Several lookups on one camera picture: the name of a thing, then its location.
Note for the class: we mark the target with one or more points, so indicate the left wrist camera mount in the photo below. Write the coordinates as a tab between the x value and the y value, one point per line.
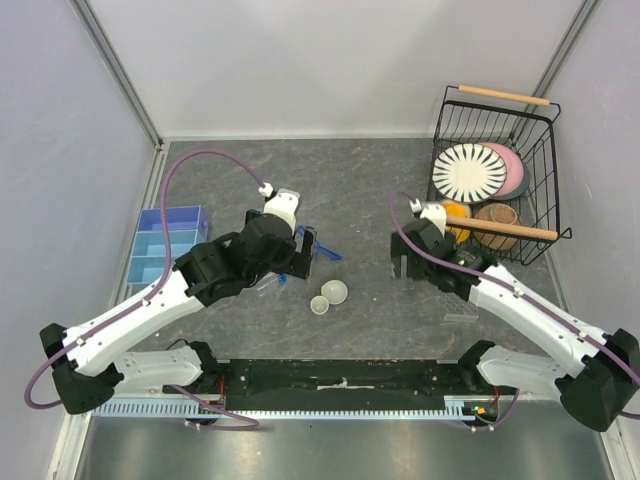
282	203

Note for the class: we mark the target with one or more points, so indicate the large white dish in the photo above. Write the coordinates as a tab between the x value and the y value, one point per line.
335	291

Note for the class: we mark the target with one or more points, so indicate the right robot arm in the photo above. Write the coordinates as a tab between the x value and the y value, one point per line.
593	374

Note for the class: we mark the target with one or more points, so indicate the clear test tube rack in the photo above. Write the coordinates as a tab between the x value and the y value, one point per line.
457	310

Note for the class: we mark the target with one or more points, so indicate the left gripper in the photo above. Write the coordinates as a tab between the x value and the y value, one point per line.
298	263

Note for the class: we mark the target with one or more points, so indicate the white blue striped plate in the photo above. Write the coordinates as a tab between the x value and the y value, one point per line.
469	173

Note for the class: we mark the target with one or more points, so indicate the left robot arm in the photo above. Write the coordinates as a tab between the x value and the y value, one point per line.
94	361

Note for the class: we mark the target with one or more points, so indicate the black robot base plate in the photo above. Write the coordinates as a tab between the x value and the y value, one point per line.
272	384

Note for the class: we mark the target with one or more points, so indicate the black wire dish basket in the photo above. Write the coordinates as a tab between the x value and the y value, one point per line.
531	137

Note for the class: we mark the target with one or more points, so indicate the pink plate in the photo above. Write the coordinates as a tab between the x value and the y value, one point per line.
515	174

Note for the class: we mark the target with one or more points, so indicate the small white dish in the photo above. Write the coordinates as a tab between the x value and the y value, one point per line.
319	305

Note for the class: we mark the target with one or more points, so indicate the light blue cable duct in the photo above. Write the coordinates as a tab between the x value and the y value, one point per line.
453	410

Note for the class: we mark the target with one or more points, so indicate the blue safety glasses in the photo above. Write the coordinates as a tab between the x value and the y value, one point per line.
320	250

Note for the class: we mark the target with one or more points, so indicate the dark green plate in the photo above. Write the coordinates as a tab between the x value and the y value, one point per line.
522	187

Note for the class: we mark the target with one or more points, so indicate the yellow bowl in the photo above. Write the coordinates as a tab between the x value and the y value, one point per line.
460	210

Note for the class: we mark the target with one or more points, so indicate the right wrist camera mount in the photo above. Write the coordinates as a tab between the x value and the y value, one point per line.
432	211

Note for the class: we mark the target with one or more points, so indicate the blue compartment organizer box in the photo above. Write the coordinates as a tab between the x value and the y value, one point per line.
187	226

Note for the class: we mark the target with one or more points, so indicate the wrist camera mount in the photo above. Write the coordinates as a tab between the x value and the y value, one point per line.
432	211
282	203

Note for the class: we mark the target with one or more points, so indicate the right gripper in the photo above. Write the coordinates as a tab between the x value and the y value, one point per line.
397	248

